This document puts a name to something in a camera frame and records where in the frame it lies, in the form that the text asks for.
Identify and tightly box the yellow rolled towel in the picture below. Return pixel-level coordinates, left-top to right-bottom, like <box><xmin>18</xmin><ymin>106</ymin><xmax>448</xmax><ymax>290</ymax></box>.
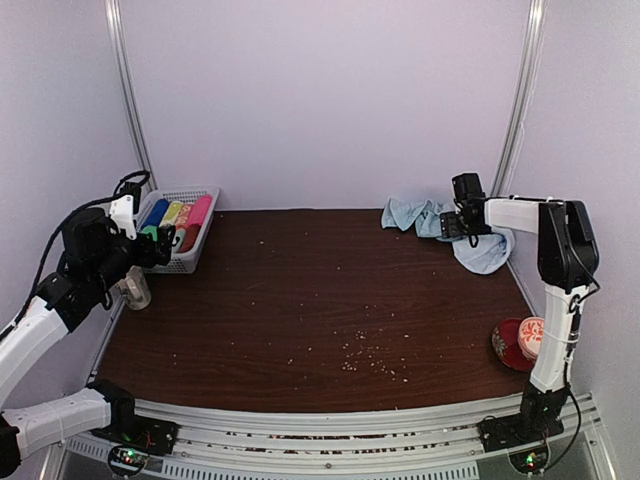
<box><xmin>160</xmin><ymin>201</ymin><xmax>184</xmax><ymax>227</ymax></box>

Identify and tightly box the patterned orange rolled towel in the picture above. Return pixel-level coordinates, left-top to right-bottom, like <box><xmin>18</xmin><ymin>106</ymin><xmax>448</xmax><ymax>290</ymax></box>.
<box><xmin>175</xmin><ymin>203</ymin><xmax>193</xmax><ymax>231</ymax></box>

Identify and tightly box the orange white patterned bowl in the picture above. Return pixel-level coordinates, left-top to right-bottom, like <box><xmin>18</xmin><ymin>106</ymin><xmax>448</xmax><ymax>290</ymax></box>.
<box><xmin>517</xmin><ymin>317</ymin><xmax>544</xmax><ymax>361</ymax></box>

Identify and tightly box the green rolled towel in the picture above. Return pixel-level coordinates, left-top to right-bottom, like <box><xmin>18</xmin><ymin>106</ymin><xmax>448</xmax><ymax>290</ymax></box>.
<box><xmin>142</xmin><ymin>225</ymin><xmax>157</xmax><ymax>239</ymax></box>

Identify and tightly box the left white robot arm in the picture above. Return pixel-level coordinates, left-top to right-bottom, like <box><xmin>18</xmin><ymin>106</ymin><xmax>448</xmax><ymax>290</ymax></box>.
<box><xmin>1</xmin><ymin>207</ymin><xmax>175</xmax><ymax>477</ymax></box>

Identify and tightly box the red floral bowl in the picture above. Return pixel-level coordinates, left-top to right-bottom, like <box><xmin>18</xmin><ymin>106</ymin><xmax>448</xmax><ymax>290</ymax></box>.
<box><xmin>491</xmin><ymin>318</ymin><xmax>535</xmax><ymax>373</ymax></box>

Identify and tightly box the pink rolled towel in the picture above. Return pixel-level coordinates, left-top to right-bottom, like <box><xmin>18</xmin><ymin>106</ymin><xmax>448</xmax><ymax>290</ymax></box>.
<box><xmin>186</xmin><ymin>194</ymin><xmax>213</xmax><ymax>228</ymax></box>

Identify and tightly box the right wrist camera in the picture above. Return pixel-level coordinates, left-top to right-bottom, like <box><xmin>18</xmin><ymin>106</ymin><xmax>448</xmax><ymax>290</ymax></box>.
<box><xmin>452</xmin><ymin>173</ymin><xmax>485</xmax><ymax>203</ymax></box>

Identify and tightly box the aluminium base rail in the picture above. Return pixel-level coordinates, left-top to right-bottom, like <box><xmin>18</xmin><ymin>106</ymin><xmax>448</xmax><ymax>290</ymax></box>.
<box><xmin>52</xmin><ymin>392</ymin><xmax>609</xmax><ymax>480</ymax></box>

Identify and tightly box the white plastic basket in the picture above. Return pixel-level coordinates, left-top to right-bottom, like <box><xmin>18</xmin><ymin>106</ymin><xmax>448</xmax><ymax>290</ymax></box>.
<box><xmin>130</xmin><ymin>185</ymin><xmax>222</xmax><ymax>275</ymax></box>

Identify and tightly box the beige plastic cup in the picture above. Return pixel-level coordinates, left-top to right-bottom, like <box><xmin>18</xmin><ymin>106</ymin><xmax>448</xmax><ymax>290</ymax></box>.
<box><xmin>117</xmin><ymin>266</ymin><xmax>152</xmax><ymax>311</ymax></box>

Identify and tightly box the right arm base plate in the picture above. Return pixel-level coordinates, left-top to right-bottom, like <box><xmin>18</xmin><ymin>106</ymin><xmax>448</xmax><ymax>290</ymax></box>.
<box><xmin>477</xmin><ymin>414</ymin><xmax>564</xmax><ymax>453</ymax></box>

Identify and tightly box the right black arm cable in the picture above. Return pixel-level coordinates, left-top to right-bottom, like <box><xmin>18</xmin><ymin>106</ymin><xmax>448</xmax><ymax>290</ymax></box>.
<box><xmin>542</xmin><ymin>259</ymin><xmax>601</xmax><ymax>474</ymax></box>

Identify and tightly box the left aluminium frame post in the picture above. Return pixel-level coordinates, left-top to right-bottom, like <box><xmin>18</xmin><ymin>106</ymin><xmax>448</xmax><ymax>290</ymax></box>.
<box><xmin>104</xmin><ymin>0</ymin><xmax>158</xmax><ymax>191</ymax></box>

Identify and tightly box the dark red rolled towel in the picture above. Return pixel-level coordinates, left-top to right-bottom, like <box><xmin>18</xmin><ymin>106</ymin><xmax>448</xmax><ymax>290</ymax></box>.
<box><xmin>179</xmin><ymin>224</ymin><xmax>201</xmax><ymax>253</ymax></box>

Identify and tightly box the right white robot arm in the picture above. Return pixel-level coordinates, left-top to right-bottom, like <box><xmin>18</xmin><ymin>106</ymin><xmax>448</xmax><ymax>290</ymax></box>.
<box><xmin>440</xmin><ymin>196</ymin><xmax>599</xmax><ymax>451</ymax></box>

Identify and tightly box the aluminium frame post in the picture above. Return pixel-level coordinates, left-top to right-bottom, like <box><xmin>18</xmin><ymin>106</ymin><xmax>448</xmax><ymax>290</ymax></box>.
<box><xmin>491</xmin><ymin>0</ymin><xmax>547</xmax><ymax>196</ymax></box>
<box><xmin>104</xmin><ymin>0</ymin><xmax>158</xmax><ymax>191</ymax></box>

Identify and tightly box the right aluminium frame post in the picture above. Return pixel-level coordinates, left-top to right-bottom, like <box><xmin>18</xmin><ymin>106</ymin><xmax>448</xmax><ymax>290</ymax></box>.
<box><xmin>491</xmin><ymin>0</ymin><xmax>547</xmax><ymax>196</ymax></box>

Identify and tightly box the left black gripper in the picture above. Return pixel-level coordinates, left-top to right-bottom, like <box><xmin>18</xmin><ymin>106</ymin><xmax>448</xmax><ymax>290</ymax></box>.
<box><xmin>89</xmin><ymin>224</ymin><xmax>175</xmax><ymax>294</ymax></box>

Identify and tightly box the blue rolled towel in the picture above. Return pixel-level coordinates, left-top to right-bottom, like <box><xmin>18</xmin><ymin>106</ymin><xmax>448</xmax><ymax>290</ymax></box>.
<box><xmin>142</xmin><ymin>198</ymin><xmax>170</xmax><ymax>229</ymax></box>

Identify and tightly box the crumpled light blue towel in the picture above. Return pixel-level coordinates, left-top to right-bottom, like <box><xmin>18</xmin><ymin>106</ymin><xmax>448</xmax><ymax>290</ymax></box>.
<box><xmin>381</xmin><ymin>198</ymin><xmax>454</xmax><ymax>241</ymax></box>

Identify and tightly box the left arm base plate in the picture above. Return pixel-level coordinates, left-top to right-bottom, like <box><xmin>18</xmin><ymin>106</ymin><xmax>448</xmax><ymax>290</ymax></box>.
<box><xmin>91</xmin><ymin>415</ymin><xmax>179</xmax><ymax>456</ymax></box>

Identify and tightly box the light blue towel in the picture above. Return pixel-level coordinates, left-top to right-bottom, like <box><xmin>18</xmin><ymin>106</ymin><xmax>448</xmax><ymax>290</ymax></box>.
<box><xmin>381</xmin><ymin>198</ymin><xmax>454</xmax><ymax>241</ymax></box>
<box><xmin>452</xmin><ymin>229</ymin><xmax>515</xmax><ymax>275</ymax></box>

